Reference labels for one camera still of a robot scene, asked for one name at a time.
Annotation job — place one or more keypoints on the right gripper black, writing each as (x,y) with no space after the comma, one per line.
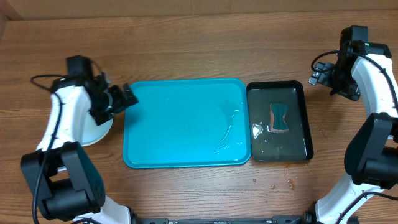
(324,73)

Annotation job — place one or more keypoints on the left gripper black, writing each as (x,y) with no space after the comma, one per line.
(122,102)

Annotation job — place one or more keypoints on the teal plastic tray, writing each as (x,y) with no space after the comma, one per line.
(187,123)

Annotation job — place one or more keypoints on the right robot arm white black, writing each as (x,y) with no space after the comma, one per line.
(362,69)

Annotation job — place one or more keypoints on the black plastic tray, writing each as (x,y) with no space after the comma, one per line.
(294,145)

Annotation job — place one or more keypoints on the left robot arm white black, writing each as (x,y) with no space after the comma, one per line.
(64,182)

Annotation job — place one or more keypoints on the sponge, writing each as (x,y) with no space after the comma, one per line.
(278,112)

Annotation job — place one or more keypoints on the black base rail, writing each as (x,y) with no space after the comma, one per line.
(283,219)

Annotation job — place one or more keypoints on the light blue plate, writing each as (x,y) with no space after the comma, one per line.
(93,133)

